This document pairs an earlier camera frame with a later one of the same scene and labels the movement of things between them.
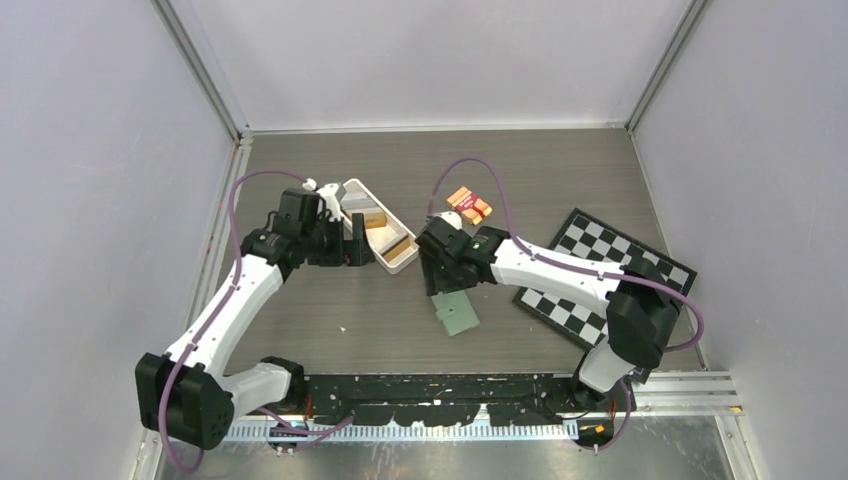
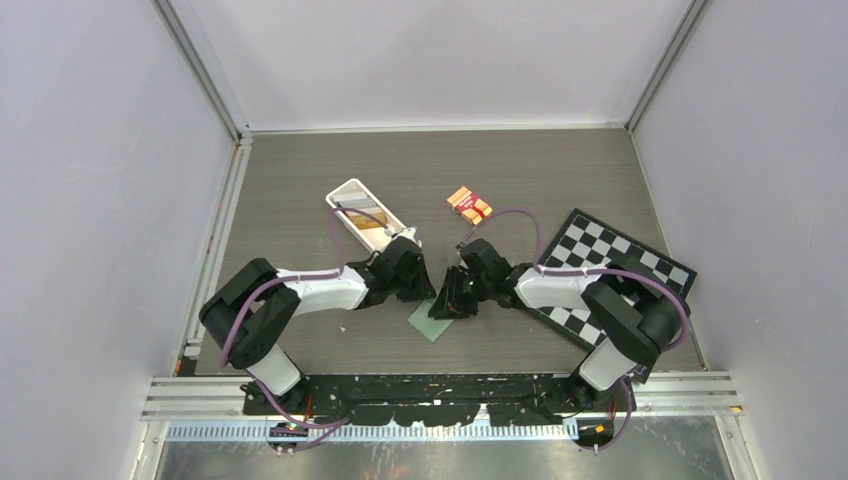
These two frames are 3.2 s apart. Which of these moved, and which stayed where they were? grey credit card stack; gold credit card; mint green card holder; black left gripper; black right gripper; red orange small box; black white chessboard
Moved: mint green card holder; black left gripper; black right gripper
Stayed: red orange small box; gold credit card; grey credit card stack; black white chessboard
